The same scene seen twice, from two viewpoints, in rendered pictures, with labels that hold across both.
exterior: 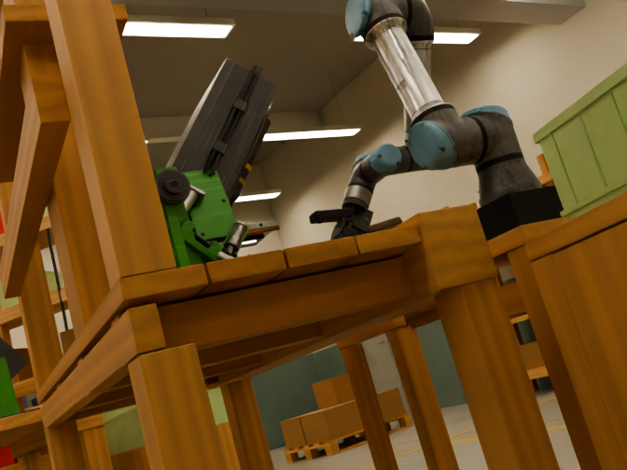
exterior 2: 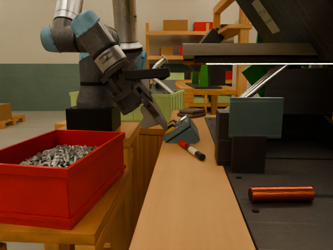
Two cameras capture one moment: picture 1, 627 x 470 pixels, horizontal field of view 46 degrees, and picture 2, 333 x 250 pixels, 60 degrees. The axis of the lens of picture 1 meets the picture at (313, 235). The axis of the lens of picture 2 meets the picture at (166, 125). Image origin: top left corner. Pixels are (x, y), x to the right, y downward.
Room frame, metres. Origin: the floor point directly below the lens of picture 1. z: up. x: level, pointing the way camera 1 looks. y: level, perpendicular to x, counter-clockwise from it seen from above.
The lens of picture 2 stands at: (2.60, 0.38, 1.09)
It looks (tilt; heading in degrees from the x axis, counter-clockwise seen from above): 11 degrees down; 212
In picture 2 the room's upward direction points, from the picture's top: straight up
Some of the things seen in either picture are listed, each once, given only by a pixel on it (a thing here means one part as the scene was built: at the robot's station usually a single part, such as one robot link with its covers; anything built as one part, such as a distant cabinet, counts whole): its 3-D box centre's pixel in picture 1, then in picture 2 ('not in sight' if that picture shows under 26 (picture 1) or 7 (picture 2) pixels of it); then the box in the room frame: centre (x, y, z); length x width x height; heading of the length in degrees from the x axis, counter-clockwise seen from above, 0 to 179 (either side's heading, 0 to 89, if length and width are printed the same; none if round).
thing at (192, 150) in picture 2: not in sight; (191, 149); (2.02, 0.09, 0.91); 0.13 x 0.02 x 0.02; 49
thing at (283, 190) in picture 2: not in sight; (280, 193); (2.17, 0.32, 0.91); 0.09 x 0.02 x 0.02; 124
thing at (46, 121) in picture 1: (23, 219); not in sight; (1.74, 0.67, 1.23); 1.30 x 0.05 x 0.09; 28
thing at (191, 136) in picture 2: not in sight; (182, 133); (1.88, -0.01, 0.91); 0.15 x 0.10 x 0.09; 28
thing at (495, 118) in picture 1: (488, 136); (96, 64); (1.75, -0.47, 1.11); 0.13 x 0.12 x 0.14; 117
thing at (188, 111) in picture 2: (388, 230); (191, 112); (1.53, -0.15, 0.91); 0.10 x 0.08 x 0.03; 169
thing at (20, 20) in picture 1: (46, 108); not in sight; (1.79, 0.57, 1.52); 0.90 x 0.25 x 0.04; 28
